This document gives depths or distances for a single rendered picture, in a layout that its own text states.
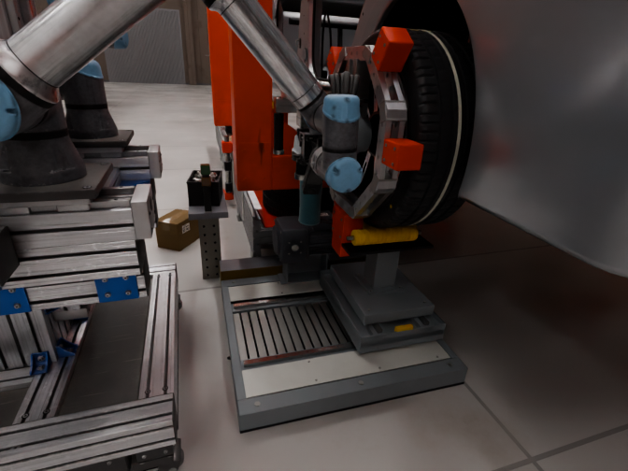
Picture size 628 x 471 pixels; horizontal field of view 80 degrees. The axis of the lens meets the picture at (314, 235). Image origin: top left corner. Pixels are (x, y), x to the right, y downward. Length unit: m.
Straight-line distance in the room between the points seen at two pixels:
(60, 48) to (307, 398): 1.09
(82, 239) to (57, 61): 0.37
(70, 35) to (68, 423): 0.88
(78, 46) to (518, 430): 1.54
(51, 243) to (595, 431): 1.68
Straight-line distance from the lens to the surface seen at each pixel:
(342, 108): 0.77
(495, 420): 1.53
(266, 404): 1.30
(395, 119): 1.09
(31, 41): 0.75
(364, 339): 1.43
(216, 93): 3.59
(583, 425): 1.68
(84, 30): 0.73
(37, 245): 0.96
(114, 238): 0.93
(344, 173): 0.77
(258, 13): 0.86
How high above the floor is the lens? 1.06
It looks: 24 degrees down
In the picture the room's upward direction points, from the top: 3 degrees clockwise
